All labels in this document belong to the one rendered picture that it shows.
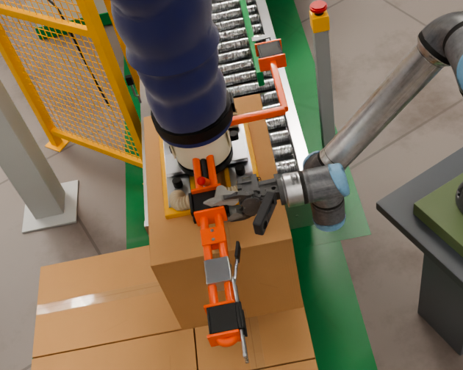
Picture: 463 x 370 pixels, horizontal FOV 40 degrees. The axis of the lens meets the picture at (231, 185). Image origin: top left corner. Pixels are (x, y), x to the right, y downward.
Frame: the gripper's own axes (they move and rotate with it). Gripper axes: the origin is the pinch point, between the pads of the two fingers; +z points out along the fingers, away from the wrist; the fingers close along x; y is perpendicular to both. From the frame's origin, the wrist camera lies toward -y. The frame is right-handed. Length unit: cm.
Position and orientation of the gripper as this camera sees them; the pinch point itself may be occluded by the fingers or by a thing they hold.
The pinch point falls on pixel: (210, 212)
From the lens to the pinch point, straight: 168.5
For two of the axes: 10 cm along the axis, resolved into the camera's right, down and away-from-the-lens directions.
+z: -9.8, 2.1, 0.4
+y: -1.3, -7.4, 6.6
